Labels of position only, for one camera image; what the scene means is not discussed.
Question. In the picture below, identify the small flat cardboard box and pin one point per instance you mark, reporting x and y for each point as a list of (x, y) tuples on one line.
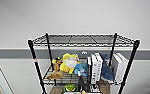
[(57, 91)]

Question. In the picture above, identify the blue bag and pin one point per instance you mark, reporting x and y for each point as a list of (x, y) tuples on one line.
[(106, 71)]

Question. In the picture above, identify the small blue toy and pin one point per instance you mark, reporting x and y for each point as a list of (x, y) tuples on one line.
[(80, 69)]

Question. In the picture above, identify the white door frame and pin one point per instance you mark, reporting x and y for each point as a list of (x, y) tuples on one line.
[(0, 78)]

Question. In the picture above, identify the yellow and white plush toy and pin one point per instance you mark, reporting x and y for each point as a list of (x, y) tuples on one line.
[(70, 62)]

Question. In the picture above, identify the narrow white box black edge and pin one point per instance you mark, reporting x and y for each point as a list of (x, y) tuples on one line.
[(89, 70)]

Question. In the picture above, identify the wide white box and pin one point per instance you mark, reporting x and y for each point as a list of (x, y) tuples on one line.
[(119, 68)]

